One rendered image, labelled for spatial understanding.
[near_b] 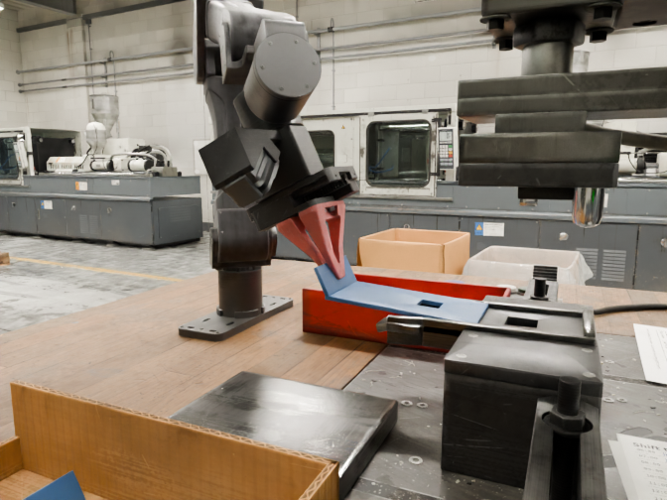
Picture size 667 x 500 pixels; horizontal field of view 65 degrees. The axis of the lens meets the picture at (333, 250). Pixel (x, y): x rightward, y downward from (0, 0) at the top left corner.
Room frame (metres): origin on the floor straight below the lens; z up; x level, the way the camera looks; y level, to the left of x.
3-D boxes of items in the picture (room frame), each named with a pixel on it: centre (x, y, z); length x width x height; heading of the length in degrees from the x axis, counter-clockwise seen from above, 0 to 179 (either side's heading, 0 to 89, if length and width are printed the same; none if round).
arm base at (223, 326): (0.73, 0.13, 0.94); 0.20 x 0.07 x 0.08; 156
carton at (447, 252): (2.98, -0.46, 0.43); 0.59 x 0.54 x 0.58; 152
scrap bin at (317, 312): (0.67, -0.10, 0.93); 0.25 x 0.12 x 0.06; 66
